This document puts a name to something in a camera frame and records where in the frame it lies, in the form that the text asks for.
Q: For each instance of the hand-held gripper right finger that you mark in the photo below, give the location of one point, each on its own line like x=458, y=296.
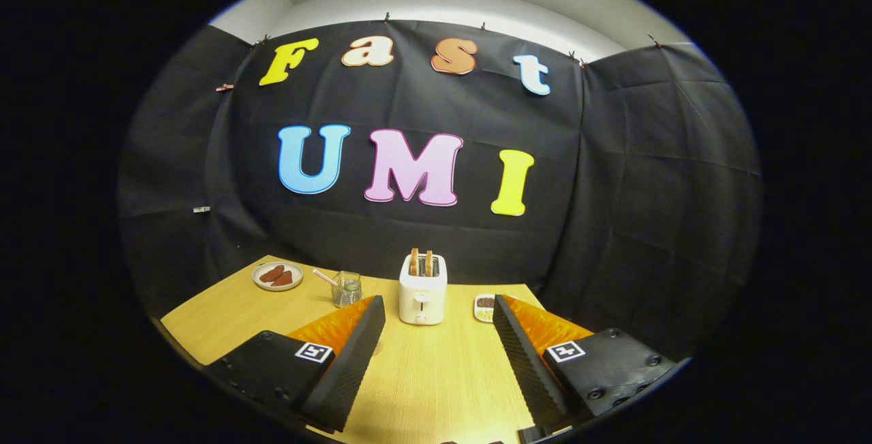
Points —
x=528, y=369

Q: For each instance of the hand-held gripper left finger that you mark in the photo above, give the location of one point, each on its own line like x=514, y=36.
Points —
x=347, y=369

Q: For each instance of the white divided dish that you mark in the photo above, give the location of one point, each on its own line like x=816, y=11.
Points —
x=484, y=308

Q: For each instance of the wooden table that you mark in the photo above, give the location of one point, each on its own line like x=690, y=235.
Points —
x=436, y=376

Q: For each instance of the striped straw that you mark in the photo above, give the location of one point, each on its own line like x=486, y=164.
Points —
x=323, y=276

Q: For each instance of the white toaster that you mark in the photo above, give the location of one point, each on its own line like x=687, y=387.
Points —
x=422, y=297

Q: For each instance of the brown food piece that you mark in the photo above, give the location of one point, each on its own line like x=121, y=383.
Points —
x=283, y=278
x=271, y=273

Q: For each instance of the small round white plate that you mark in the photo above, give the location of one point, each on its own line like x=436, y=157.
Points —
x=262, y=284

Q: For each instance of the toast slice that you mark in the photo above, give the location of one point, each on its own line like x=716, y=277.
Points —
x=413, y=260
x=429, y=261

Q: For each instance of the black backdrop cloth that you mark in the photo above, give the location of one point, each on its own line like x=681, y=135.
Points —
x=647, y=192

